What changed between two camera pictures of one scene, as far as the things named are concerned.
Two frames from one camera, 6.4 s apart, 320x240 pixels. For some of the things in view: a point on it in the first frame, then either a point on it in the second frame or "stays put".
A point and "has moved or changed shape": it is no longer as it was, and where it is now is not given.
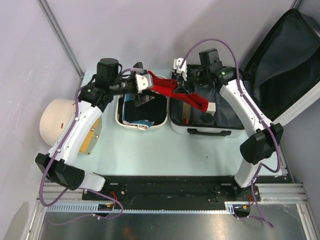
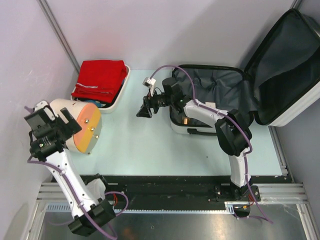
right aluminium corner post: [295, 4] stays put
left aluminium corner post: [63, 41] stays put
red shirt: [167, 88] has moved or changed shape
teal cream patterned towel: [142, 124] has moved or changed shape
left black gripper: [138, 101] → [71, 127]
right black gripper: [188, 72] → [149, 103]
